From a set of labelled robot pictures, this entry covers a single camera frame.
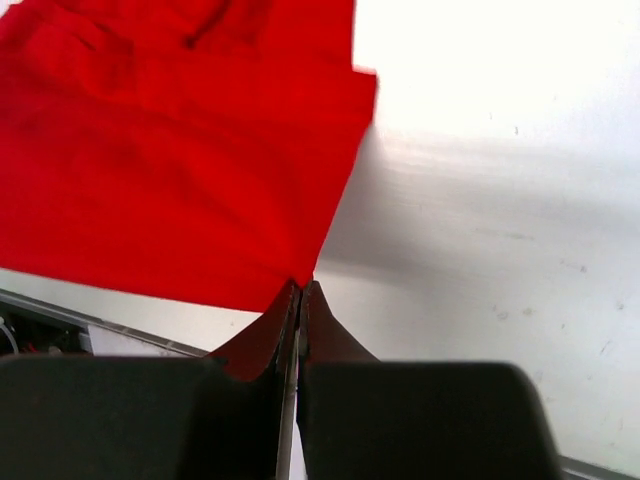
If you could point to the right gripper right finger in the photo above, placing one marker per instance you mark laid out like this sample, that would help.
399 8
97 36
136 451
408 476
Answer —
363 418

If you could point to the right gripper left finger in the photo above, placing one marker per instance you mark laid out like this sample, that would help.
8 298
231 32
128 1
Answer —
223 415

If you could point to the red t shirt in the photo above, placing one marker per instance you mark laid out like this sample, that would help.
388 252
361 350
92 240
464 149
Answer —
189 150

